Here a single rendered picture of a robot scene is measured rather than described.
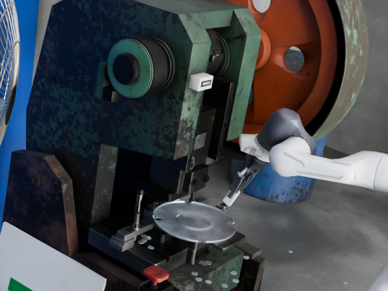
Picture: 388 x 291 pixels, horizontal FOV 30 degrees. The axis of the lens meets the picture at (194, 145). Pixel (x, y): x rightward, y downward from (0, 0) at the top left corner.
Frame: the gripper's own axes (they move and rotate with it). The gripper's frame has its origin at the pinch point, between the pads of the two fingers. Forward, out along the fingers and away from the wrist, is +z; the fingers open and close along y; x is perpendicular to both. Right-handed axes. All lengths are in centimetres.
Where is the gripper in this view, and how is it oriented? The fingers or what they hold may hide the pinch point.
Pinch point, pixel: (231, 196)
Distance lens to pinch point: 241.2
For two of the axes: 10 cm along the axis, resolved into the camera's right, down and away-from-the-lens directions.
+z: -4.3, 7.0, 5.7
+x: -6.8, -6.7, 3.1
